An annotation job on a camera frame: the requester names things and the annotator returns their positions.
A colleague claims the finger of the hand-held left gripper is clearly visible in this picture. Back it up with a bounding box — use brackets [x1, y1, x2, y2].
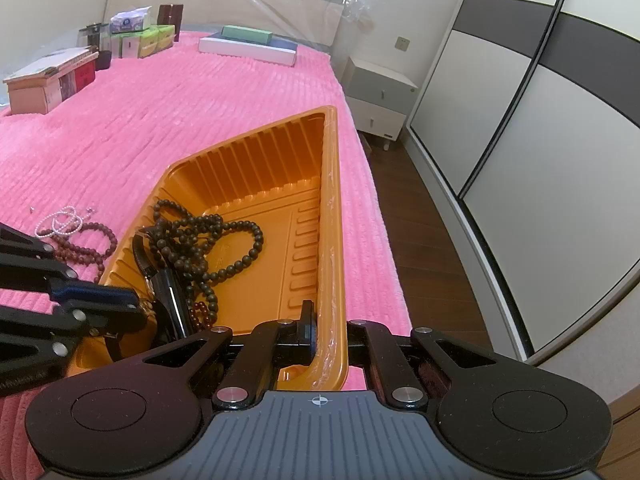
[0, 306, 148, 362]
[0, 221, 143, 312]

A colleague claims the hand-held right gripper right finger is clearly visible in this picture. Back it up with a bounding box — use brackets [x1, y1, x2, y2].
[348, 318, 502, 412]

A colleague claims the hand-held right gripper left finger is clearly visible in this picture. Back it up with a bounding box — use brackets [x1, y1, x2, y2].
[132, 300, 321, 412]

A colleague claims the black dial watch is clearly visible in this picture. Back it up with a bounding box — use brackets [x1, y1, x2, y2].
[102, 331, 167, 364]

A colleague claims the dark red bead strand with pendant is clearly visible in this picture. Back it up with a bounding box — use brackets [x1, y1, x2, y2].
[149, 268, 220, 342]

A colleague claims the orange plastic tray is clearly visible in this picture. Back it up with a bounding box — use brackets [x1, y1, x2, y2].
[65, 105, 349, 392]

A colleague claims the dark brown bead necklace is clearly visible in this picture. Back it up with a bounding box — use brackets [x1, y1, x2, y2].
[149, 198, 265, 322]

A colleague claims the pink ribbed blanket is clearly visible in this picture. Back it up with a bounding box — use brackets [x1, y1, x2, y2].
[0, 30, 414, 480]

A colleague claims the light wooden box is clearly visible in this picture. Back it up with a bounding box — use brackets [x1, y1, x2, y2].
[2, 66, 64, 116]

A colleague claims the white nightstand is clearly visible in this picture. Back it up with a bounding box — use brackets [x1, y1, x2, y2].
[339, 55, 419, 151]

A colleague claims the grey and white sliding wardrobe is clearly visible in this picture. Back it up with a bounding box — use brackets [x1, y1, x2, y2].
[404, 0, 640, 367]

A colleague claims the white and green box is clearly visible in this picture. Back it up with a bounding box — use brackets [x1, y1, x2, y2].
[119, 32, 144, 60]

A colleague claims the dark glass jar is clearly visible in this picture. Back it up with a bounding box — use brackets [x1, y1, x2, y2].
[77, 22, 111, 54]

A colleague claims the green tissue box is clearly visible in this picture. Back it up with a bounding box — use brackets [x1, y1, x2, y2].
[137, 24, 177, 59]

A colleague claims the blue and white tissue pack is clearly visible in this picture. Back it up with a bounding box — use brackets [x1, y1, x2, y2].
[109, 5, 153, 35]

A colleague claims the white flat box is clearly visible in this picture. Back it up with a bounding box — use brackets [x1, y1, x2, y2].
[198, 34, 299, 67]

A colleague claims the dark brown box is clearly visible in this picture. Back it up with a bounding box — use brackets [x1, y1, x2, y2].
[157, 3, 185, 43]

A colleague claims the green rectangular box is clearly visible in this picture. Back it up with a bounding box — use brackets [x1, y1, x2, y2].
[221, 24, 274, 45]

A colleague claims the beige headboard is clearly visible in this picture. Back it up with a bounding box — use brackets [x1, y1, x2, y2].
[101, 0, 352, 57]

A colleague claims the reddish brown bead bracelet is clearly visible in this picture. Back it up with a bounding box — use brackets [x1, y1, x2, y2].
[49, 221, 120, 272]

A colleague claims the silver watch with black strap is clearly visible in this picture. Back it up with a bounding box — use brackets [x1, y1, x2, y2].
[132, 229, 162, 282]

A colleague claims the white pearl bracelet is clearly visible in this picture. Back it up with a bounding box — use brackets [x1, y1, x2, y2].
[34, 205, 99, 240]

